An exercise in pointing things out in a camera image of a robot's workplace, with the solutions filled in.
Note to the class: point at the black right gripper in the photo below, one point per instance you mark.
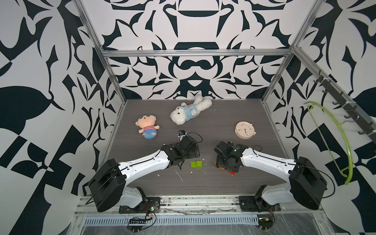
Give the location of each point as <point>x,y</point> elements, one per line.
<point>218,164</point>

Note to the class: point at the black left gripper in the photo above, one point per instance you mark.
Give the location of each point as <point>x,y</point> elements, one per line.
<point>197,152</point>

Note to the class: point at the lime green 2x2 lego brick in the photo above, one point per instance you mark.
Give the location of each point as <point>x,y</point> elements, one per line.
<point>199,164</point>

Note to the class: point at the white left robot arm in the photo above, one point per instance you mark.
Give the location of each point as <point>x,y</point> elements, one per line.
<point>109,186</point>

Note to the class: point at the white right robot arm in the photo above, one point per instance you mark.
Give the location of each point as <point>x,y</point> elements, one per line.
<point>303,182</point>

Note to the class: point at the pink round toy clock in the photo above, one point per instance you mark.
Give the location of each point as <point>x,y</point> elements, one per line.
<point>245,130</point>

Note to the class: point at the white teddy bear blue shirt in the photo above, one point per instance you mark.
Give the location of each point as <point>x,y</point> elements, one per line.
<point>186,112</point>

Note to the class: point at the plush doll striped shirt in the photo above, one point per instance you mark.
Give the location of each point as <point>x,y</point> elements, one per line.
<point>148,127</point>

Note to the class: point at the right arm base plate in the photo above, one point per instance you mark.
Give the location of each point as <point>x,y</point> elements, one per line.
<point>256,204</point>

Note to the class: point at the white slotted cable duct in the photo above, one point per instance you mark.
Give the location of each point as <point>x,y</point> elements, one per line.
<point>175,220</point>

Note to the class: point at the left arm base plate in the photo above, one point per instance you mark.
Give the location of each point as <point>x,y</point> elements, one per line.
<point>148,204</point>

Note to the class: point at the black wall hook rack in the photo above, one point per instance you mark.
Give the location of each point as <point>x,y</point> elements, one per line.
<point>354,112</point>

